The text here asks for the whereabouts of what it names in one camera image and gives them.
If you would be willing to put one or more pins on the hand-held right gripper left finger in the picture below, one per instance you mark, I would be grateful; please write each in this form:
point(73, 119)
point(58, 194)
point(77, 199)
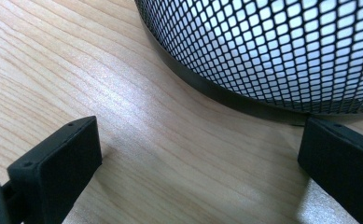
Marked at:
point(54, 168)

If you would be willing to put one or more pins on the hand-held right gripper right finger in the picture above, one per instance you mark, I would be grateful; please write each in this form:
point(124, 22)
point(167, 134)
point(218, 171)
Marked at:
point(341, 161)

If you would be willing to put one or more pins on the black metal mesh bin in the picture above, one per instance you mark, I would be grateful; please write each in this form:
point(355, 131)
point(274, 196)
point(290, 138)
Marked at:
point(278, 53)

